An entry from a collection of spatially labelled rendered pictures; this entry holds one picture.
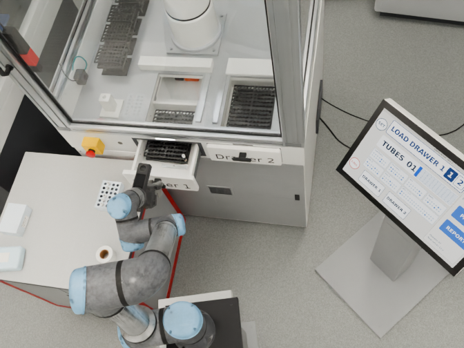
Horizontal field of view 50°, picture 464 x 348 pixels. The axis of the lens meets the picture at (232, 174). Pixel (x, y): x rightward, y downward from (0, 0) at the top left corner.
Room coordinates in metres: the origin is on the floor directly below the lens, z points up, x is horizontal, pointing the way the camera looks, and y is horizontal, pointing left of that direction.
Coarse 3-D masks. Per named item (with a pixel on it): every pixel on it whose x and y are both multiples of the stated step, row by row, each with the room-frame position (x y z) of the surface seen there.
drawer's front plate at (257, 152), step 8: (208, 144) 1.01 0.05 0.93; (216, 144) 1.00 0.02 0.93; (208, 152) 1.00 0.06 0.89; (216, 152) 0.99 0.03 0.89; (224, 152) 0.97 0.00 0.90; (232, 152) 0.96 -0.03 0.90; (248, 152) 0.93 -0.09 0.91; (256, 152) 0.91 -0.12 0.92; (264, 152) 0.90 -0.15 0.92; (272, 152) 0.89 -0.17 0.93; (280, 152) 0.88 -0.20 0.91; (224, 160) 0.98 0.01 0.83; (232, 160) 0.96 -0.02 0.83; (256, 160) 0.92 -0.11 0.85; (264, 160) 0.90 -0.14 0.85; (280, 160) 0.87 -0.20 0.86
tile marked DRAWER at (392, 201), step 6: (390, 192) 0.55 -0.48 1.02; (384, 198) 0.54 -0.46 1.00; (390, 198) 0.53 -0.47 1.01; (396, 198) 0.52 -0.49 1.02; (390, 204) 0.52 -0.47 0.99; (396, 204) 0.51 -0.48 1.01; (402, 204) 0.50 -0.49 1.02; (396, 210) 0.49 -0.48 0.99; (402, 210) 0.48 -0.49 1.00; (408, 210) 0.47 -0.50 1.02; (402, 216) 0.47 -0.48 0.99
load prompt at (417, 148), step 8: (392, 128) 0.70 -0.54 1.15; (400, 128) 0.69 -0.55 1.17; (392, 136) 0.68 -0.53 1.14; (400, 136) 0.67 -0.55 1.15; (408, 136) 0.65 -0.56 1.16; (400, 144) 0.65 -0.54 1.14; (408, 144) 0.63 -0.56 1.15; (416, 144) 0.62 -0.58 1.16; (424, 144) 0.61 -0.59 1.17; (416, 152) 0.60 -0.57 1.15; (424, 152) 0.59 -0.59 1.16; (432, 152) 0.57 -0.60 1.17; (424, 160) 0.57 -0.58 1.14; (432, 160) 0.55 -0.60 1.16; (440, 160) 0.54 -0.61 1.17; (432, 168) 0.53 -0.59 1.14; (440, 168) 0.52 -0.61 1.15; (448, 168) 0.51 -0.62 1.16; (440, 176) 0.50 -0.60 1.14; (448, 176) 0.49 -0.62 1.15; (456, 176) 0.48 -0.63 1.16; (456, 184) 0.46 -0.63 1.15
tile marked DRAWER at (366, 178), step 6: (366, 174) 0.64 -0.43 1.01; (360, 180) 0.63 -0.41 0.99; (366, 180) 0.62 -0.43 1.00; (372, 180) 0.61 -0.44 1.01; (366, 186) 0.61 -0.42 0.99; (372, 186) 0.60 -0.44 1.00; (378, 186) 0.58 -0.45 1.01; (384, 186) 0.57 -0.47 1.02; (372, 192) 0.58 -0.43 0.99; (378, 192) 0.57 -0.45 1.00
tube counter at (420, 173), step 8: (408, 160) 0.60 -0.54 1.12; (408, 168) 0.58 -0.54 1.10; (416, 168) 0.56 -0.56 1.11; (424, 168) 0.55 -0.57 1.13; (416, 176) 0.54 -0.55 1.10; (424, 176) 0.53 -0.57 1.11; (432, 176) 0.52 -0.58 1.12; (424, 184) 0.51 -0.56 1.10; (432, 184) 0.50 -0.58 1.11; (440, 184) 0.48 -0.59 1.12; (440, 192) 0.47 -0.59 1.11; (448, 192) 0.45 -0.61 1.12; (448, 200) 0.43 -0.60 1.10
